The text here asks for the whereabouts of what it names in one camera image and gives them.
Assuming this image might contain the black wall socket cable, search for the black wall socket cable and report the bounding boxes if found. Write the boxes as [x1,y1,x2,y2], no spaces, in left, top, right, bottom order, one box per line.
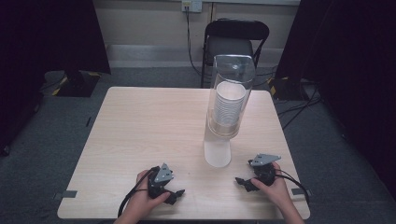
[184,6,206,77]

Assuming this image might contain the stack of white paper cups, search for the stack of white paper cups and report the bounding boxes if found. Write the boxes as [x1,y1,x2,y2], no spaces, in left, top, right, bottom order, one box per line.
[212,80,248,129]

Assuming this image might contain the person's right hand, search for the person's right hand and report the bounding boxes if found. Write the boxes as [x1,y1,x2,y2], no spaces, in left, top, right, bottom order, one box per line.
[249,161,292,208]

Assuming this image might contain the clear cup dispenser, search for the clear cup dispenser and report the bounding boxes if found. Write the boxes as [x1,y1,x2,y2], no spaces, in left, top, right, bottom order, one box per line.
[203,54,257,169]

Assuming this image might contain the person's left hand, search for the person's left hand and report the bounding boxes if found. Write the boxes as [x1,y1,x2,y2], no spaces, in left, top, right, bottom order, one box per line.
[126,169,172,217]

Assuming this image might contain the grey tape strip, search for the grey tape strip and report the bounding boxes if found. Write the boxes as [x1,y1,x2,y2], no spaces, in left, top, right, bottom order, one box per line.
[291,188,313,197]
[52,189,78,201]

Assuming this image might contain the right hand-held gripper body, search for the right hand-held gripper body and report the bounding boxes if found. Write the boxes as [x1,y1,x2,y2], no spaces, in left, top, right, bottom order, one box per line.
[247,153,282,188]

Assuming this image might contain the black curtain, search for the black curtain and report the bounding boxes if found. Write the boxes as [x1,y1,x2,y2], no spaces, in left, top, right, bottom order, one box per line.
[0,0,112,157]
[275,0,396,202]

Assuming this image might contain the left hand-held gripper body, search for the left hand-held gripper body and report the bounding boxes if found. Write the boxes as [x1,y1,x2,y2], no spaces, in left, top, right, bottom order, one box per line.
[147,161,176,200]

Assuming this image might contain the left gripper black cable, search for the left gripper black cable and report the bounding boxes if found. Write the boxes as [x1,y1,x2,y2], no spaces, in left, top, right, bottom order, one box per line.
[117,166,160,218]

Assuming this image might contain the black floor cables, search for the black floor cables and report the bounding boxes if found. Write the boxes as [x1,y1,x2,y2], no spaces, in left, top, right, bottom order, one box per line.
[276,83,324,131]

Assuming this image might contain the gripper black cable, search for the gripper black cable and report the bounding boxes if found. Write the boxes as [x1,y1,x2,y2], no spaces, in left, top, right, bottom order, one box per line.
[117,166,160,218]
[274,169,311,206]

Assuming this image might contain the black folding chair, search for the black folding chair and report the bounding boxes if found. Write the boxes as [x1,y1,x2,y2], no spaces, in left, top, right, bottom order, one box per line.
[200,18,271,90]

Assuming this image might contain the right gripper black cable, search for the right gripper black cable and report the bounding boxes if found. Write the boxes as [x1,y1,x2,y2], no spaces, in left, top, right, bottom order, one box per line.
[274,169,311,206]

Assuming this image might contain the black stand base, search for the black stand base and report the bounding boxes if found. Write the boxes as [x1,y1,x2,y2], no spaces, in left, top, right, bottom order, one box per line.
[42,69,103,98]
[266,76,314,103]

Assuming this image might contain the white wall socket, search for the white wall socket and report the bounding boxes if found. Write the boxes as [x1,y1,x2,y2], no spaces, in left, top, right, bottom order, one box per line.
[181,0,204,14]

